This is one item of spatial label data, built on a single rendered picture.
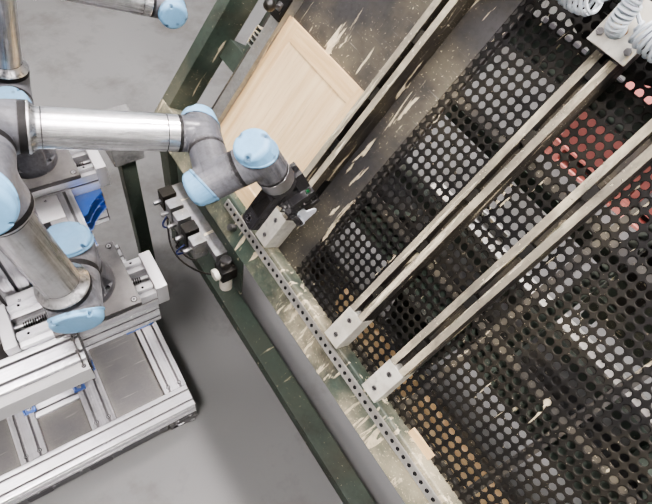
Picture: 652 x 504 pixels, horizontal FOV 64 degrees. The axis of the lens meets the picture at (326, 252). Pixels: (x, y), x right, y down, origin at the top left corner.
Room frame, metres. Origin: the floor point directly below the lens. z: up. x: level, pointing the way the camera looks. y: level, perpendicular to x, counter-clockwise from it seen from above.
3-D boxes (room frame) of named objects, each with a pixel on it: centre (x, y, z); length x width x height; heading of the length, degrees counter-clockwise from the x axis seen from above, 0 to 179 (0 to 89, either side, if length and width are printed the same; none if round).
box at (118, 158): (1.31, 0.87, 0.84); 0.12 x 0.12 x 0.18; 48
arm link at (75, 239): (0.58, 0.59, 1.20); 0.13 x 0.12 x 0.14; 32
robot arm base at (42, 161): (0.94, 0.95, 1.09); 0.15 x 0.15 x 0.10
